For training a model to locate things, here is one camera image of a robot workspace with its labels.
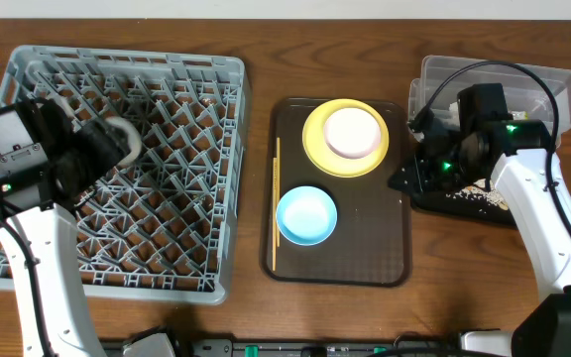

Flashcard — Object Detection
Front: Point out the white pink bowl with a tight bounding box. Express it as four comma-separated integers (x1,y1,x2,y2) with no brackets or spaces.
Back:
323,107,382,160

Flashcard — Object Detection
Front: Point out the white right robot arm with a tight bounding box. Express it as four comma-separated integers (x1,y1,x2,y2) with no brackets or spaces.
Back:
389,120,571,356

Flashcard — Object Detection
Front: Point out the light blue bowl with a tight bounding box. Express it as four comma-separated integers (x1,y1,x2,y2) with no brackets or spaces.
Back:
276,185,338,246

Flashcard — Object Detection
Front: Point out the clear plastic waste bin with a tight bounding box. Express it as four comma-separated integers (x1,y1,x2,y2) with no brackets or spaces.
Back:
407,56,571,135

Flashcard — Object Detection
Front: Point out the black food waste tray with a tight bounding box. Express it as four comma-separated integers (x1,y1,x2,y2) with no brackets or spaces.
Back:
410,158,517,227

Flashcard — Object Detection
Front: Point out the yellow plate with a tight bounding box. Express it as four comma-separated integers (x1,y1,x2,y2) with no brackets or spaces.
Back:
302,99,390,178

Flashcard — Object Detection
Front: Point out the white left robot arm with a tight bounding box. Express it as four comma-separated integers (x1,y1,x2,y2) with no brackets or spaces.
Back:
0,96,142,356

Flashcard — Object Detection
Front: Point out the spilled rice food waste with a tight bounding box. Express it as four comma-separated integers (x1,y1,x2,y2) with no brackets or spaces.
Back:
446,182,509,211

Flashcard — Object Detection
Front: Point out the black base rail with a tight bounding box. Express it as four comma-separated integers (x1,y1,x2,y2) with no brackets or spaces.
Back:
119,326,465,357

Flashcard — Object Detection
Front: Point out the dark brown serving tray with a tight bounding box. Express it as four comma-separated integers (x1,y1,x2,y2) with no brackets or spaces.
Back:
261,98,411,288

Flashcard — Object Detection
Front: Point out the grey plastic dish rack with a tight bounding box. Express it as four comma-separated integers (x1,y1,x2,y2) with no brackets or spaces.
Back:
0,45,251,304

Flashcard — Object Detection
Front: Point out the pale green cup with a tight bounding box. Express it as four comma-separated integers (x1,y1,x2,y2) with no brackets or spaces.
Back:
105,116,142,168

